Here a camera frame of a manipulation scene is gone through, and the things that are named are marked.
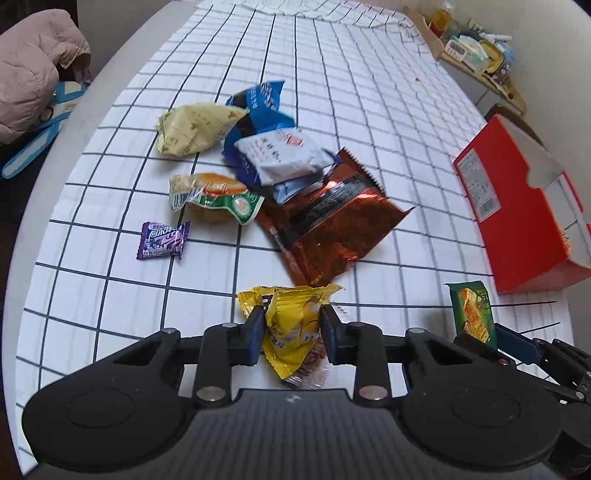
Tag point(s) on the white checked tablecloth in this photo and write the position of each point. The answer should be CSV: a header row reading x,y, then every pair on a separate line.
x,y
369,115

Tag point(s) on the small white clock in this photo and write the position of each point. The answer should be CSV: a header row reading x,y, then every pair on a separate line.
x,y
461,48

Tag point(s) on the wooden shelf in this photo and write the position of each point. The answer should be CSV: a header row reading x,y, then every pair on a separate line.
x,y
466,68

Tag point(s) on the yellow rimmed container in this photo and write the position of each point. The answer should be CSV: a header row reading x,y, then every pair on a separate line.
x,y
491,55

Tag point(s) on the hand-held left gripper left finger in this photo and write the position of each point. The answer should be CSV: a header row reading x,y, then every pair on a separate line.
x,y
255,339

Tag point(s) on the white snack packet blue edges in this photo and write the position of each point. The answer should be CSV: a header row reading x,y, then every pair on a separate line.
x,y
277,154

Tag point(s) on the red cardboard box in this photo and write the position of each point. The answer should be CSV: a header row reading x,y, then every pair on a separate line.
x,y
517,221

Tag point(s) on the green orange bread packet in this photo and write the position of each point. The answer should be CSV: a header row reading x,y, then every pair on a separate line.
x,y
217,194

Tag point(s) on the green snack packet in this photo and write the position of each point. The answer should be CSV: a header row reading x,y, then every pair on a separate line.
x,y
471,309

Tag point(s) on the glass jar orange contents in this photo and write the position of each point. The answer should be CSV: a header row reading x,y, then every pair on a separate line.
x,y
438,21

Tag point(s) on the light blue snack packet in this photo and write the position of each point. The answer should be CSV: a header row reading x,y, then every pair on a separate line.
x,y
288,189

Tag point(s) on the copper foil snack bag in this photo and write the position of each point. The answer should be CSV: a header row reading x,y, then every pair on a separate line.
x,y
332,221

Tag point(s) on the purple candy packet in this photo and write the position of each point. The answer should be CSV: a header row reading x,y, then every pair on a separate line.
x,y
161,240

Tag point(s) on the pink padded jacket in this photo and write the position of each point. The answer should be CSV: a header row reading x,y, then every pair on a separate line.
x,y
27,69

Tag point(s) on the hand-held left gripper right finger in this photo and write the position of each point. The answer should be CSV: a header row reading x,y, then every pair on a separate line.
x,y
328,334

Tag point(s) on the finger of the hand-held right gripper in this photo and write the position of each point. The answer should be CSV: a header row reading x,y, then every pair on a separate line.
x,y
515,345
468,342

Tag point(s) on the pale yellow snack packet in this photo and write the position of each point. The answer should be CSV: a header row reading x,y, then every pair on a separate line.
x,y
194,129

